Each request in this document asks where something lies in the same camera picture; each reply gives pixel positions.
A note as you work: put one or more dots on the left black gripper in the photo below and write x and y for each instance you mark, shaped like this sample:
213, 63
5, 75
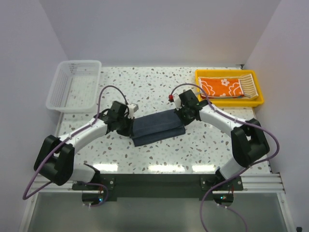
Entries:
129, 131

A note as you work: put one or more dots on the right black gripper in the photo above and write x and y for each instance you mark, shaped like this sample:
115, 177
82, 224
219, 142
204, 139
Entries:
185, 122

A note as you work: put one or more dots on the orange white patterned cloth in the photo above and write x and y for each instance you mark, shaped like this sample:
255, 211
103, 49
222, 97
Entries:
221, 87

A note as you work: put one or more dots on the dark grey towel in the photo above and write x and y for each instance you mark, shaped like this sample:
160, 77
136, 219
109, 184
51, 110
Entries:
156, 127

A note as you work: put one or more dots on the yellow striped Doraemon towel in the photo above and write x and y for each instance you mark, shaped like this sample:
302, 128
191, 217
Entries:
247, 84

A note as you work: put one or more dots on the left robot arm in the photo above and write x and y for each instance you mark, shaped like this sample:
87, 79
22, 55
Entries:
55, 160

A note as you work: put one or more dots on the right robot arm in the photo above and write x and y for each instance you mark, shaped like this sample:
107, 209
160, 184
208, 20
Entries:
249, 143

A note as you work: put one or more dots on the white plastic laundry basket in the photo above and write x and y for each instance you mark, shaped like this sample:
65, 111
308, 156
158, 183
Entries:
74, 86

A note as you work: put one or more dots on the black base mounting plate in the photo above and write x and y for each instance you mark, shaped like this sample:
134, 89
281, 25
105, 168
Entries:
146, 186

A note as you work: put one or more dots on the yellow plastic tray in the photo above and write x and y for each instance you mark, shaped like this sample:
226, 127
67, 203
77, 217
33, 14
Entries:
232, 102

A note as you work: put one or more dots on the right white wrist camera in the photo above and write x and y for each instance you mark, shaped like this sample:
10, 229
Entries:
177, 101

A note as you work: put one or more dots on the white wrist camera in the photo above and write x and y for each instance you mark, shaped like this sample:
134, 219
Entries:
132, 109
177, 101

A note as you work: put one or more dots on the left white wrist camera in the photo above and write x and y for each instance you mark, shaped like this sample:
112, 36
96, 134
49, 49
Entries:
132, 109

